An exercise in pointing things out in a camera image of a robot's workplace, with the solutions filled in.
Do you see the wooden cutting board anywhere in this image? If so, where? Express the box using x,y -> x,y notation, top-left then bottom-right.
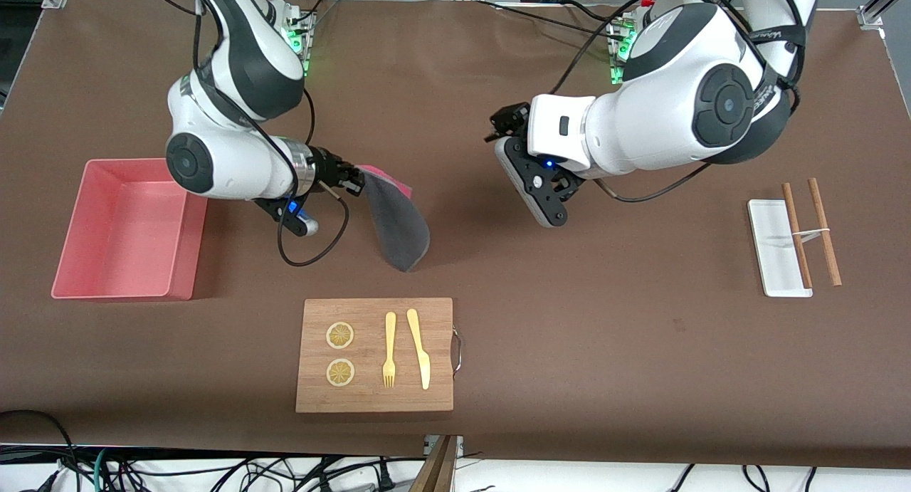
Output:
295,298 -> 464,413

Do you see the yellow plastic knife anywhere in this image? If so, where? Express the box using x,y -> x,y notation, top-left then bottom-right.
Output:
406,308 -> 431,390

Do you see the large table cover sheet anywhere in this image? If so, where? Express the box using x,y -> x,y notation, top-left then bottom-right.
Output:
0,0 -> 911,471

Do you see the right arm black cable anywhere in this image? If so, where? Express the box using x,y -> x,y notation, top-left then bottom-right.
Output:
142,0 -> 351,268

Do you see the short black tabletop cable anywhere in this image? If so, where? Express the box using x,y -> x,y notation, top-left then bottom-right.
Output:
566,0 -> 620,24

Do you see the yellow plastic fork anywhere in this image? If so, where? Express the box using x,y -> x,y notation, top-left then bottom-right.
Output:
382,312 -> 397,388

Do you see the thick black floor cable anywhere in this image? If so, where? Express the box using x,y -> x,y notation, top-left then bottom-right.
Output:
0,409 -> 75,492

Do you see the black base cable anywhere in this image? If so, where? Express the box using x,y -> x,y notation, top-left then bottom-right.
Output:
288,0 -> 339,26

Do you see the white rectangular tray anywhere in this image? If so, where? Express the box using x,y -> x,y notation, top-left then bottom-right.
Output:
747,199 -> 813,298

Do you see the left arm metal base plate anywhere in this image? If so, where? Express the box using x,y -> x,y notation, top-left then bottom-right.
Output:
607,15 -> 638,85

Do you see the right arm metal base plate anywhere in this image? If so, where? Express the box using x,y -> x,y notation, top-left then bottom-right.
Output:
281,8 -> 314,78

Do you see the wooden post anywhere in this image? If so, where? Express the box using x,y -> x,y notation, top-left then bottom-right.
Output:
411,435 -> 460,492

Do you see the grey microfibre cloth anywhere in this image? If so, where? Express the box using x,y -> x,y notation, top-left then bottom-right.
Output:
356,164 -> 431,272

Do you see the pink plastic bin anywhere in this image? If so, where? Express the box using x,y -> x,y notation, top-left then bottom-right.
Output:
51,157 -> 209,301

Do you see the long black tabletop cable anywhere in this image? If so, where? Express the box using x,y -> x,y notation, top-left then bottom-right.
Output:
475,0 -> 613,38

